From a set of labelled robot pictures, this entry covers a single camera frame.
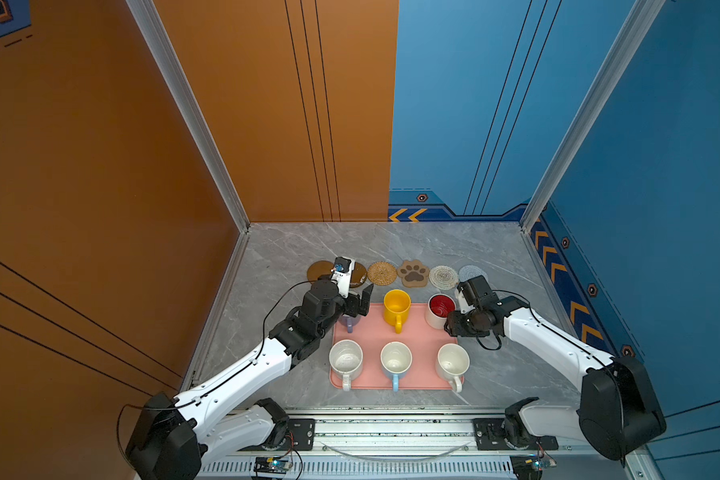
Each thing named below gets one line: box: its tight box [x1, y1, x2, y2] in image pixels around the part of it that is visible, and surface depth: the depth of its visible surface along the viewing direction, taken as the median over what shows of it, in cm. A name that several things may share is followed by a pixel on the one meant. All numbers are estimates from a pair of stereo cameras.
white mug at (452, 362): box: [435, 343, 471, 393], surface depth 79 cm
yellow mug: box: [383, 289, 411, 334], surface depth 89 cm
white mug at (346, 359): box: [329, 339, 364, 392], surface depth 81 cm
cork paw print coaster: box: [397, 259, 429, 288], surface depth 107 cm
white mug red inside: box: [426, 293, 457, 330], surface depth 91 cm
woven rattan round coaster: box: [367, 261, 397, 286], surface depth 107 cm
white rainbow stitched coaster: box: [429, 265, 459, 291], surface depth 107 cm
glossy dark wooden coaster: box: [349, 261, 367, 289], surface depth 107 cm
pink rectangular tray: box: [329, 303, 458, 392], surface depth 83 cm
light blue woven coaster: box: [458, 265, 488, 282], surface depth 107 cm
